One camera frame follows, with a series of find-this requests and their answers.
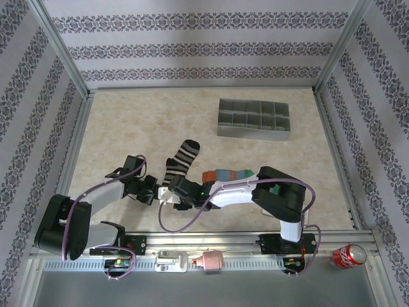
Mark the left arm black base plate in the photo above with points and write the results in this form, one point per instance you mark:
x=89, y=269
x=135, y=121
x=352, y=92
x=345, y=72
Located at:
x=140, y=244

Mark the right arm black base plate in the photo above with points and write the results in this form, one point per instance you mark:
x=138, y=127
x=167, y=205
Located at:
x=268, y=243

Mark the aluminium mounting rail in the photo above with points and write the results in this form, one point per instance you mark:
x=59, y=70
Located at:
x=207, y=238

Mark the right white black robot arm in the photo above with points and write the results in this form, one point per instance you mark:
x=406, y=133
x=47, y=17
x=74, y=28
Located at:
x=236, y=195

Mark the grey divided organizer box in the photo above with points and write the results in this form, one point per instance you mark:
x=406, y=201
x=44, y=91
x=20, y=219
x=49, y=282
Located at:
x=252, y=134

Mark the blue orange striped sock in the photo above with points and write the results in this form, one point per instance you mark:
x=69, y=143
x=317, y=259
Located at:
x=227, y=175

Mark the red soda can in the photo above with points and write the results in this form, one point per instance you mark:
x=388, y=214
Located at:
x=349, y=256

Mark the aluminium frame post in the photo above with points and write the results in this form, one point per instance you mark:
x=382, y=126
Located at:
x=342, y=48
x=60, y=48

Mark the white plastic bracket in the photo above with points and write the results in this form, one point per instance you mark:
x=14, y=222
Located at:
x=171, y=260

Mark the small circuit board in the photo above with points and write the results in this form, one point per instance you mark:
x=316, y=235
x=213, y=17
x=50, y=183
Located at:
x=117, y=263
x=294, y=263

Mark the pink plastic bottle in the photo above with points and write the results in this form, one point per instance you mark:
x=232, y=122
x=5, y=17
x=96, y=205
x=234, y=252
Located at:
x=211, y=260

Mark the black white striped sock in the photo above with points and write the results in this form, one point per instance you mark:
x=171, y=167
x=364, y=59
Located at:
x=183, y=156

